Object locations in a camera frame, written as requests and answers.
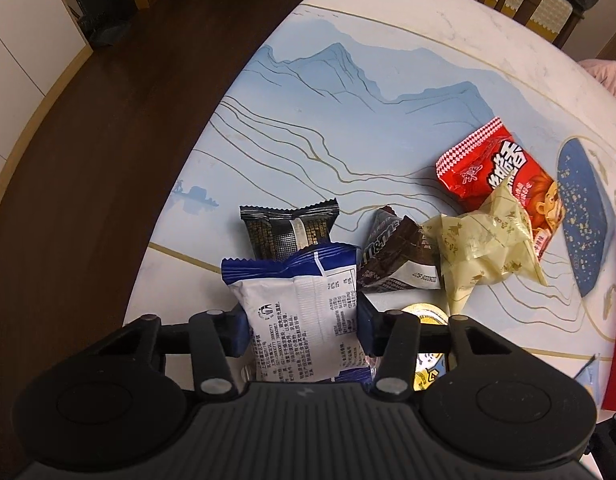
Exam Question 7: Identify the white cabinet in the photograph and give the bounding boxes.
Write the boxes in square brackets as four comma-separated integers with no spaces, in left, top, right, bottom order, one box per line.
[0,0,92,193]

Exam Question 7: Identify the blue white snack packet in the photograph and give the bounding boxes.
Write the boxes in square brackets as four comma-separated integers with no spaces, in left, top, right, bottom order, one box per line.
[221,243,367,382]

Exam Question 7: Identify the black gold snack packet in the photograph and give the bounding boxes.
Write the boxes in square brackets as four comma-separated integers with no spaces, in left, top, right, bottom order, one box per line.
[239,198,339,261]

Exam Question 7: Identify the yellow minion lollipop card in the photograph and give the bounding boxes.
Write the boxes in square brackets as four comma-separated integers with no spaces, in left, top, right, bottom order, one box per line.
[401,302,449,391]

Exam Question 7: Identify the red lion chips bag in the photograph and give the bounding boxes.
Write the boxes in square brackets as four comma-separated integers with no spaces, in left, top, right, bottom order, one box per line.
[435,117,565,257]

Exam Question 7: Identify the cream yellow snack bag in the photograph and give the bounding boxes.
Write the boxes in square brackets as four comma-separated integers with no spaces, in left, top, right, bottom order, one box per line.
[422,182,547,315]

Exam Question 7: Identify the light blue snack packet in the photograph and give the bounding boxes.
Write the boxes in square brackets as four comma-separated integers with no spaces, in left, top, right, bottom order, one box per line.
[574,354,601,406]

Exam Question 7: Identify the pink padded chair cover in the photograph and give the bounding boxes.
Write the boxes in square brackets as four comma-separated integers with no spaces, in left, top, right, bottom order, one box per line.
[579,58,616,99]

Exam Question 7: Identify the dark brown snack packet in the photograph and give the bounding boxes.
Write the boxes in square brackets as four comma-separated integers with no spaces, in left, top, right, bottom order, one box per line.
[357,206,441,292]

